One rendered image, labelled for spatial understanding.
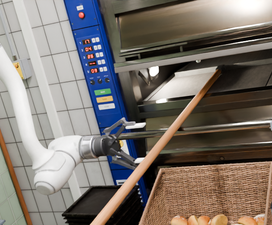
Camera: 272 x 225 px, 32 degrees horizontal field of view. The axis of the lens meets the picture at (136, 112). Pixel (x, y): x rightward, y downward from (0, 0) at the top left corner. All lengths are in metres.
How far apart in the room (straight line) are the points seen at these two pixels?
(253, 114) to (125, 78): 0.62
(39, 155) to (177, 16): 0.88
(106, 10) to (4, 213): 1.31
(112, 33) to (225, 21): 0.54
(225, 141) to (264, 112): 0.22
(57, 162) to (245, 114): 0.91
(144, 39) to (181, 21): 0.19
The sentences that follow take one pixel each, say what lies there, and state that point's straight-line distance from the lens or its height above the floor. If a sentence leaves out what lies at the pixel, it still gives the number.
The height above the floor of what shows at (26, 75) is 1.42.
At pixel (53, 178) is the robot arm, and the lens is 1.71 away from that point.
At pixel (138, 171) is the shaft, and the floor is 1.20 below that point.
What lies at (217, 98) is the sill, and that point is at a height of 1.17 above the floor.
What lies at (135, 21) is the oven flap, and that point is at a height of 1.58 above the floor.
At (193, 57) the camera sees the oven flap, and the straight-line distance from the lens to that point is 2.00.
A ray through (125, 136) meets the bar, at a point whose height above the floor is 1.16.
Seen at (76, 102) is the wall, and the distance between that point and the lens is 2.47.
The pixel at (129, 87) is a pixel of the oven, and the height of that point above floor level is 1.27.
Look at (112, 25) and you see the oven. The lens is 2.26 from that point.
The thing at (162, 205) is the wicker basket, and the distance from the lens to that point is 2.36.
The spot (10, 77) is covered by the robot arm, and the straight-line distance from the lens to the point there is 1.79.
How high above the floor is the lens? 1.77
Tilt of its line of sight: 16 degrees down
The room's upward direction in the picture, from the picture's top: 14 degrees counter-clockwise
